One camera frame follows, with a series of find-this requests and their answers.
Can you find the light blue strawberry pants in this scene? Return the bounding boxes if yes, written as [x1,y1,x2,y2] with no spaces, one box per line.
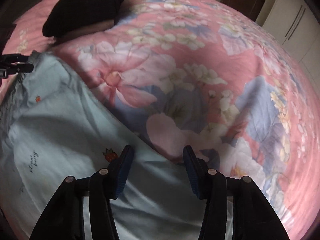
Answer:
[0,50,234,240]

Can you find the black folded garment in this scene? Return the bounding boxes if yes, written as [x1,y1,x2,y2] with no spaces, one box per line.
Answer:
[42,0,124,38]

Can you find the pink floral bed quilt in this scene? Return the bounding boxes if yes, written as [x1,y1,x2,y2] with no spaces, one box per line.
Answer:
[4,0,319,239]

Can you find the white wardrobe with dark handles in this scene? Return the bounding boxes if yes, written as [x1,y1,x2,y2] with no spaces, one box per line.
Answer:
[260,0,320,86]

